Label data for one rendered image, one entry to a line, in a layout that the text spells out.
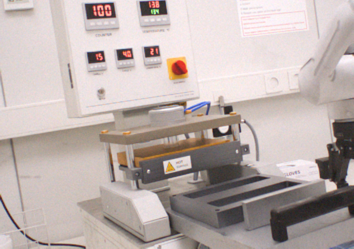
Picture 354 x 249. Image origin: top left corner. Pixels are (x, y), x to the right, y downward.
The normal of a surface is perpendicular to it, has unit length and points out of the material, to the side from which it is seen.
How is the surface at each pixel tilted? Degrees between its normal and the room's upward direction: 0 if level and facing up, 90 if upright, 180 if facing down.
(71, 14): 90
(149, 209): 40
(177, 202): 90
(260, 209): 90
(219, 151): 90
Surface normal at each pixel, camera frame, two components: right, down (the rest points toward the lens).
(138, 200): 0.18, -0.76
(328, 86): 0.16, 0.49
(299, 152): 0.30, 0.00
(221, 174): -0.89, 0.15
